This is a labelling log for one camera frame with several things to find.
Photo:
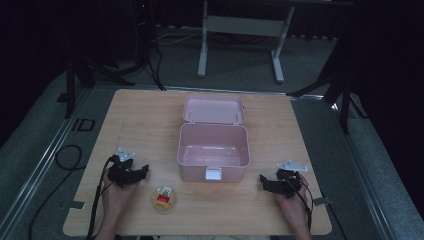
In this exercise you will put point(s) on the black metal stand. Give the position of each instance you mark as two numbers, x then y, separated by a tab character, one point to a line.
80	71
336	86

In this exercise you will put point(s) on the person's left hand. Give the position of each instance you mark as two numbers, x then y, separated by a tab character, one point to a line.
116	195

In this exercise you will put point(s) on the round clear snack container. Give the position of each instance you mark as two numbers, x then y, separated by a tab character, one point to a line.
164	199

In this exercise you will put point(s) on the grey tape piece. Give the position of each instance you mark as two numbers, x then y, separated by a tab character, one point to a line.
322	201
76	205

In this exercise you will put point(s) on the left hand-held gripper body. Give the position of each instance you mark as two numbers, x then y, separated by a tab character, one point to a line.
122	171

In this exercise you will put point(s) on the metal floor rail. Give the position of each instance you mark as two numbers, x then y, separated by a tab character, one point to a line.
363	186
40	166

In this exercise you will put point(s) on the pink plastic box with lid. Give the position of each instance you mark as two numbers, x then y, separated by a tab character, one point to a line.
213	146

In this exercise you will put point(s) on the person's right hand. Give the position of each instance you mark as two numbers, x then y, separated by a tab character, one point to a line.
295	208

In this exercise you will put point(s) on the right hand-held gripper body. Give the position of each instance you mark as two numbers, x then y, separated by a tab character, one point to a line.
287	181

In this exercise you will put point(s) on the white metal desk frame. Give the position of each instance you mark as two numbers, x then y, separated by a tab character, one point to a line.
240	26

